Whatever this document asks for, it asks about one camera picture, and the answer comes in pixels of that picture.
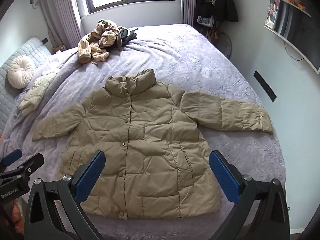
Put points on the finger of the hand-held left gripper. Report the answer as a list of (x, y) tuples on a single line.
[(30, 163), (11, 157)]

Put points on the khaki puffer jacket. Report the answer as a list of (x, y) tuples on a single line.
[(150, 142)]

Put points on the cream fleece blanket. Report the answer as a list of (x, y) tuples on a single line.
[(35, 92)]

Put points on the small patterned bag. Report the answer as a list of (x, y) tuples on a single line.
[(205, 20)]

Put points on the cream striped knit garment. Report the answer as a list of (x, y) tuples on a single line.
[(105, 38)]

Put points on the lilac embossed bed blanket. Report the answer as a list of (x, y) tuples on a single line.
[(187, 55)]

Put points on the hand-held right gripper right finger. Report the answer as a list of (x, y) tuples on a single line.
[(223, 177)]

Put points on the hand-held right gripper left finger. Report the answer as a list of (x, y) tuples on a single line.
[(90, 176)]

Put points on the standing fan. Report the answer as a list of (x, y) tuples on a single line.
[(226, 45)]

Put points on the round white pleated cushion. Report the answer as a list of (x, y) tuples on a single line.
[(21, 71)]

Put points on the wall mounted television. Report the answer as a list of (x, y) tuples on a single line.
[(295, 26)]

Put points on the black hanging coat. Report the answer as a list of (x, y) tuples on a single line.
[(221, 2)]

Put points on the grey pleated curtain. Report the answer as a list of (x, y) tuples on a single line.
[(188, 5), (65, 10)]

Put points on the dark grey garment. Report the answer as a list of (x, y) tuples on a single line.
[(128, 36)]

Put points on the person's left hand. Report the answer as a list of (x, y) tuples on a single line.
[(17, 215)]

